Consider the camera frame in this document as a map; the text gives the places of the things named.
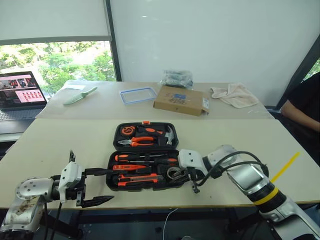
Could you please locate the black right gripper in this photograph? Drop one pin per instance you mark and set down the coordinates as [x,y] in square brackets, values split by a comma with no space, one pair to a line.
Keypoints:
[192,176]

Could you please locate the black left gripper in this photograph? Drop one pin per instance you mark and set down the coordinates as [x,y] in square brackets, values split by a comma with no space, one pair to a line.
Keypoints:
[78,192]

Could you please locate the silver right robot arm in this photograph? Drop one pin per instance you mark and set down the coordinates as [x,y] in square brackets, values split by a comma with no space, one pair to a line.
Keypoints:
[250,175]

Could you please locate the person's bare forearm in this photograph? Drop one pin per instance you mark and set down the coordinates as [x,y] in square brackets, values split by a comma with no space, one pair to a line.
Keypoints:
[292,110]

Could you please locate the black tool case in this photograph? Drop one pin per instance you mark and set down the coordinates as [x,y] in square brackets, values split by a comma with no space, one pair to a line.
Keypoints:
[111,183]

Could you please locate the black bit holder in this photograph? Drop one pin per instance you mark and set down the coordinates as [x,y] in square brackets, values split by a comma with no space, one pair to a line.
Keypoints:
[163,168]

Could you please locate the orange voltage tester pen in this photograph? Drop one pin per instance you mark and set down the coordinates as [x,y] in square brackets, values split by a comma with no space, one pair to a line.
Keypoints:
[127,167]

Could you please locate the silver head hammer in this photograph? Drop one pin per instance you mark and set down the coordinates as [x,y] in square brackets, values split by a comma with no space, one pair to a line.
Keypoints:
[169,135]

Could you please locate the orange utility knife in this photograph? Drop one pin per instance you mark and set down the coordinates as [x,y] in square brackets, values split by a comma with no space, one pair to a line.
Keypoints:
[137,178]

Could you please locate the orange black tape measure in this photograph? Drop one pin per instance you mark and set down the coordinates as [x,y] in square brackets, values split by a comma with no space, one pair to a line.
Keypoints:
[127,131]

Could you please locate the brown cardboard box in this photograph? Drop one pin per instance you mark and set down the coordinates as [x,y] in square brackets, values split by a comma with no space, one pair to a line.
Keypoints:
[180,100]

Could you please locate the light green sheathed knife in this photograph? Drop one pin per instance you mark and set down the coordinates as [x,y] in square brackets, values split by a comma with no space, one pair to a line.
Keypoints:
[77,97]

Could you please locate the clear blue rimmed container lid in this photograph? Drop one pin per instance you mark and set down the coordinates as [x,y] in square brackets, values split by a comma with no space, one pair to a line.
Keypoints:
[122,96]

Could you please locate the plastic bag of black parts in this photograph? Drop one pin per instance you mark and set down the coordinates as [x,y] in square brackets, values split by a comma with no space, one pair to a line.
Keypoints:
[176,78]

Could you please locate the pink towel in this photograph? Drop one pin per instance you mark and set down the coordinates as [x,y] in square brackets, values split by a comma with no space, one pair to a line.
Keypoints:
[237,96]

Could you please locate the yellow strip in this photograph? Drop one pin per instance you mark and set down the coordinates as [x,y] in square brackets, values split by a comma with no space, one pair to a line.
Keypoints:
[287,163]

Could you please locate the open laptop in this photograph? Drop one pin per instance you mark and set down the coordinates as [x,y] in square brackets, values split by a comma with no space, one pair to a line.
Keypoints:
[20,90]

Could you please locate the person in black shirt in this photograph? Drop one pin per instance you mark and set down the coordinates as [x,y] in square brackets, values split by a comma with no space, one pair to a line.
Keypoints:
[310,90]

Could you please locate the black slanted beam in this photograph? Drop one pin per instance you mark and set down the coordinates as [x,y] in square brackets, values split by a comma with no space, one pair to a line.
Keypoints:
[300,65]

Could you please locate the white roller blind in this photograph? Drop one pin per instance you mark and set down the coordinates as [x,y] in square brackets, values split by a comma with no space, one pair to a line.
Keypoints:
[50,17]

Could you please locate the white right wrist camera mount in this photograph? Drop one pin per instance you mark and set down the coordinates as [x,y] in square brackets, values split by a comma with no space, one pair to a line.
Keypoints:
[190,158]

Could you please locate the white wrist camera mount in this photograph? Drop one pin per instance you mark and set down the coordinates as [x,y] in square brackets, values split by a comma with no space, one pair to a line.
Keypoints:
[190,158]
[71,173]

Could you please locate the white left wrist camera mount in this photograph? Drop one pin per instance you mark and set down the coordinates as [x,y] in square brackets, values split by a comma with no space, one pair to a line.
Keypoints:
[71,173]

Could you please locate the black window frame post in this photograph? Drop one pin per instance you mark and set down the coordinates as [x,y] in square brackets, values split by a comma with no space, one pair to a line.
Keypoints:
[112,37]

